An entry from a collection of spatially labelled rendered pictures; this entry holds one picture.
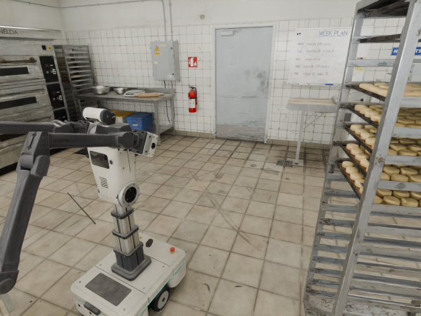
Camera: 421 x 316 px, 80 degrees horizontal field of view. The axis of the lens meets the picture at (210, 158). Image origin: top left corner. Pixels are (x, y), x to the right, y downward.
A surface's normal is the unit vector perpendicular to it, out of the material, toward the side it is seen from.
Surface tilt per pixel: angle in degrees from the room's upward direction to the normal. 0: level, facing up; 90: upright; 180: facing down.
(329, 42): 90
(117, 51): 90
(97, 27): 90
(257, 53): 90
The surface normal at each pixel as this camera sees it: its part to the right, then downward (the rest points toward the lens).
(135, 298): -0.01, -0.92
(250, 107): -0.34, 0.36
